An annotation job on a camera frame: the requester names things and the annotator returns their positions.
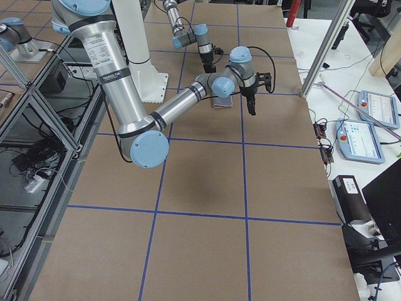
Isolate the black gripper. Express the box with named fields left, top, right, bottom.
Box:
left=200, top=52, right=216, bottom=71
left=240, top=85, right=258, bottom=115

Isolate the pink towel with grey edge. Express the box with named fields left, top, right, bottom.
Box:
left=212, top=96, right=233, bottom=108

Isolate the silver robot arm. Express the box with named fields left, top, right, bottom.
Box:
left=162, top=0, right=221, bottom=73
left=52, top=1, right=258, bottom=168

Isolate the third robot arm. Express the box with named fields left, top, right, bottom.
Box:
left=1, top=17, right=54, bottom=63

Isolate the left orange connector board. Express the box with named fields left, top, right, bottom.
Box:
left=313, top=123, right=326, bottom=139

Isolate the orange connector board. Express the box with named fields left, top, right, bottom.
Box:
left=319, top=144, right=334, bottom=164
left=313, top=123, right=326, bottom=139

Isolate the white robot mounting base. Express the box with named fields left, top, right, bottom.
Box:
left=112, top=0, right=169, bottom=103

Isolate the right orange connector board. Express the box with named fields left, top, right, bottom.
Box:
left=319, top=144, right=334, bottom=164

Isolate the reacher grabber tool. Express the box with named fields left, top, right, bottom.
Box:
left=316, top=82, right=400, bottom=142

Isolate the brown paper table cover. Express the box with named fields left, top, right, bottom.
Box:
left=30, top=3, right=358, bottom=300

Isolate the near teach pendant tablet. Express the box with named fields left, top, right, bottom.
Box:
left=336, top=119, right=385, bottom=164

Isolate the teach pendant tablet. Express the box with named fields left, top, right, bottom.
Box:
left=357, top=90, right=400, bottom=129
left=336, top=119, right=385, bottom=164

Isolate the far teach pendant tablet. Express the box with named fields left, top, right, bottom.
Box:
left=357, top=90, right=400, bottom=129

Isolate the black power box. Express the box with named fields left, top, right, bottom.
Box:
left=332, top=175, right=372, bottom=224

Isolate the wooden board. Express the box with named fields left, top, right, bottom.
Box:
left=369, top=21, right=400, bottom=77

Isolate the black monitor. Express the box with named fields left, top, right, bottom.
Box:
left=362, top=159, right=400, bottom=241

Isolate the white power strip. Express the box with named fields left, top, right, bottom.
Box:
left=24, top=175, right=44, bottom=193

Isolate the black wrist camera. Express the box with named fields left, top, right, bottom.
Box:
left=212, top=47, right=224, bottom=56
left=256, top=73, right=272, bottom=93

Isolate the aluminium frame post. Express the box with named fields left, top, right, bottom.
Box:
left=300, top=0, right=355, bottom=98

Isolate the aluminium frame rail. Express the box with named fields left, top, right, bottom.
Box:
left=1, top=38, right=103, bottom=300

